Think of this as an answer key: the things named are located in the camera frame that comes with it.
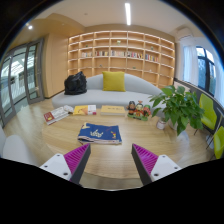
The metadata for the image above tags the grey-framed glass door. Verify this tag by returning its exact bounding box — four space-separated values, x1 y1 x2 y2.
0 38 46 126

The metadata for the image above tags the white open magazine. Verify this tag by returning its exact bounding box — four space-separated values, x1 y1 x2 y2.
49 106 70 122

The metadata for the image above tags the yellow cushion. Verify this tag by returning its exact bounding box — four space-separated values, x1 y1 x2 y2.
101 70 127 93

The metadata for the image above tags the wooden wall shelf unit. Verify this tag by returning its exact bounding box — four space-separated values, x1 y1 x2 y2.
67 30 177 89

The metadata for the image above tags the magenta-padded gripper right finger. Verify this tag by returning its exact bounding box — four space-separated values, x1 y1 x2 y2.
130 143 183 186

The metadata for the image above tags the long ceiling light strip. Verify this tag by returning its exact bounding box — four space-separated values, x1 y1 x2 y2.
124 2 132 27

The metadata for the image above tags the colourful figurine trio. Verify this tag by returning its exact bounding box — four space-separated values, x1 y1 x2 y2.
126 100 153 122

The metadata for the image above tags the grey curved sofa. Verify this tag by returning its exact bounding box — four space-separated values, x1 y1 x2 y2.
50 73 168 110

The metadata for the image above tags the white sheer curtain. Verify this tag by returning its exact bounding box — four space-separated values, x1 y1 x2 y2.
181 44 200 86

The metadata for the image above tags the lime green chair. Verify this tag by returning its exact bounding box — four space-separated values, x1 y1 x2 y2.
194 93 218 136
211 125 224 160

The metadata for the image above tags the small white patterned pouch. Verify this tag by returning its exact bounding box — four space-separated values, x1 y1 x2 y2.
63 104 75 114

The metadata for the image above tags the flat yellow book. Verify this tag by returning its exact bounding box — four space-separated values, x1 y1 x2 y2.
100 104 127 117

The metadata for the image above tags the yellow and white book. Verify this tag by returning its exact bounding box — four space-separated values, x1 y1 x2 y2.
72 104 98 116

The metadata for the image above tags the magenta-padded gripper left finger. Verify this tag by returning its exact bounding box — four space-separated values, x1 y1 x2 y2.
39 143 92 186

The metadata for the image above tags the green potted plant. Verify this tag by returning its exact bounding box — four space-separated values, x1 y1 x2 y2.
148 84 205 136

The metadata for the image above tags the blue patterned towel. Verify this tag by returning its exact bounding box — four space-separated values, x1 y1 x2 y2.
77 122 123 146

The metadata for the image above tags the black backpack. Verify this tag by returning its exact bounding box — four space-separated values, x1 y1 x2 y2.
63 70 88 96

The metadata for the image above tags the red-covered book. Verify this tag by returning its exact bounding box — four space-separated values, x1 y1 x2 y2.
43 111 58 126

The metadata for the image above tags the white chair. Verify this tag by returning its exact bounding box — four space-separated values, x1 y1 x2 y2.
0 126 45 167

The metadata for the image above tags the dark-framed window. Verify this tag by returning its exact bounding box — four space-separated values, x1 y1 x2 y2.
195 46 218 98

